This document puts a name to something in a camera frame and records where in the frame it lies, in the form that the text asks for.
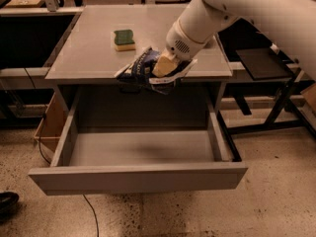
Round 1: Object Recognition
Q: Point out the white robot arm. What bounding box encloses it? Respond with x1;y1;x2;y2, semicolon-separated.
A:
153;0;316;79

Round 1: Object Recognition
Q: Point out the black floor cable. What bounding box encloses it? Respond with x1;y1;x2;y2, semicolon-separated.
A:
38;114;101;237

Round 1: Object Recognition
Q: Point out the grey drawer cabinet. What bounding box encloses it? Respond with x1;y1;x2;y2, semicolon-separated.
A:
44;4;234;117

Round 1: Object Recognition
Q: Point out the wooden box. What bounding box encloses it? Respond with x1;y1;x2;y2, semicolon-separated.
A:
34;95;66;152

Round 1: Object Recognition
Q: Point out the green and yellow sponge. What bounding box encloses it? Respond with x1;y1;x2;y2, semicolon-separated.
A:
114;30;135;51

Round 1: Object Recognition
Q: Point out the black flat tray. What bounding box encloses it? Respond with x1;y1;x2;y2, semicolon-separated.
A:
237;48;292;81

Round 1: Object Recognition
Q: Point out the grey workbench rail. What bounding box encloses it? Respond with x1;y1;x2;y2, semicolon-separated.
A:
0;67;53;90

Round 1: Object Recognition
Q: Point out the grey open drawer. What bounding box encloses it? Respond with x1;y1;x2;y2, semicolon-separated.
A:
29;86;247;196

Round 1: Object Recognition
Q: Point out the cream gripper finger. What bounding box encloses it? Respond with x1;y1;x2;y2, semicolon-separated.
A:
152;49;180;77

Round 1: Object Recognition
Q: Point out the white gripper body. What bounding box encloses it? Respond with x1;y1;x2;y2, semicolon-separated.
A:
166;20;206;60

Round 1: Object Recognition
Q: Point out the black shoe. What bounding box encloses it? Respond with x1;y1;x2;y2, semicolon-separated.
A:
0;192;19;214

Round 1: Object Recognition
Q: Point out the blue chip bag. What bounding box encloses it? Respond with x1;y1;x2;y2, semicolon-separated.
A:
115;46;197;95

